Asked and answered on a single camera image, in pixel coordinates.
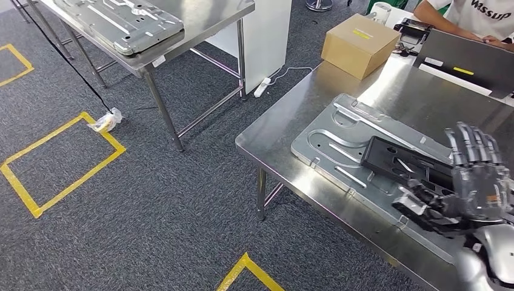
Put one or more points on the clear plastic bag with tape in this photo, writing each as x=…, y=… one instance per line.
x=104, y=122

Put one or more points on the brown cardboard box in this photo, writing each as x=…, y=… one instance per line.
x=357, y=48

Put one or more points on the black plastic plate holder part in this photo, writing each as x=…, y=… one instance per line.
x=381, y=156

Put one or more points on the grey laptop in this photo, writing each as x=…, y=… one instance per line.
x=482, y=60

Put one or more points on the white cup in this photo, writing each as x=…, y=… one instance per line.
x=379, y=12

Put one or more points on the white power strip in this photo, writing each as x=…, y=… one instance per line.
x=262, y=87

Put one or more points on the black desk device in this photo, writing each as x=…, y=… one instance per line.
x=413, y=30

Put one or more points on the white cabinet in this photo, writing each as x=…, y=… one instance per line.
x=265, y=40

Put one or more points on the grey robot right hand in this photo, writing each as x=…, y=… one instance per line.
x=482, y=188

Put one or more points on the chrome round base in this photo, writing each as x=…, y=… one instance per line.
x=319, y=5

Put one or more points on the steel workbench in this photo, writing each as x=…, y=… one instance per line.
x=281, y=128

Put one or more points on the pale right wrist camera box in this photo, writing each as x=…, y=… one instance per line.
x=409, y=205

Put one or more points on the white label sticker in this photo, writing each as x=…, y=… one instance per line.
x=158, y=61

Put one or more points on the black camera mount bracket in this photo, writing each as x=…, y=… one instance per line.
x=441, y=225

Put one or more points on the stamped grey metal panel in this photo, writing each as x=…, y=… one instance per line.
x=120, y=24
x=321, y=152

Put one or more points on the steel frame table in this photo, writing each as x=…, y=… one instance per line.
x=208, y=16

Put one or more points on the person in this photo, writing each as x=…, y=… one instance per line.
x=482, y=18

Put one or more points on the yellow floor tape rectangle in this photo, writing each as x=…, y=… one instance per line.
x=80, y=183
x=20, y=56

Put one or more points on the person's right hand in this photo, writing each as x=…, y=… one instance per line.
x=494, y=41

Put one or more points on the person's right forearm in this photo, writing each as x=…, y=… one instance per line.
x=441, y=22

